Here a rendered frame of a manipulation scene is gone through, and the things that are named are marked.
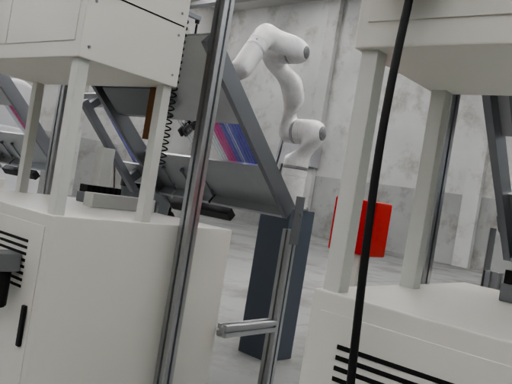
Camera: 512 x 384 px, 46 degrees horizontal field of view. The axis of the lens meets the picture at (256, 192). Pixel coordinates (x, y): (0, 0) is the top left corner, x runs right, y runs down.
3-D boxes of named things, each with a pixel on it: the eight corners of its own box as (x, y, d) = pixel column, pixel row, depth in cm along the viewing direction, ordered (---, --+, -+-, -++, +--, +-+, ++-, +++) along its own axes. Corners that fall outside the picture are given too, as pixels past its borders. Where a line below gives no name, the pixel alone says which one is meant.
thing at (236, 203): (160, 193, 257) (170, 183, 261) (282, 218, 215) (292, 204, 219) (158, 192, 257) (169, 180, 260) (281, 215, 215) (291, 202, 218)
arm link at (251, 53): (228, 43, 253) (192, 94, 240) (257, 40, 243) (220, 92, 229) (239, 60, 259) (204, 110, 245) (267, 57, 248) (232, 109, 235)
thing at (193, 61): (116, 121, 235) (125, 113, 238) (243, 132, 193) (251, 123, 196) (71, 47, 217) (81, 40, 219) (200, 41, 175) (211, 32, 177)
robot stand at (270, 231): (263, 347, 298) (286, 206, 297) (290, 358, 285) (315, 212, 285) (238, 350, 284) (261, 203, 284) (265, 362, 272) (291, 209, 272)
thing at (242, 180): (162, 187, 258) (167, 183, 260) (285, 210, 216) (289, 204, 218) (142, 153, 247) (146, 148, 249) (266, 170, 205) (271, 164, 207)
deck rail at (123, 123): (156, 193, 258) (165, 184, 262) (159, 193, 257) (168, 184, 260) (68, 47, 218) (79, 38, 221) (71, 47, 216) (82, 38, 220)
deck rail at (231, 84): (282, 218, 215) (291, 206, 218) (286, 219, 214) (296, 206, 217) (200, 41, 174) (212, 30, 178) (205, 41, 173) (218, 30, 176)
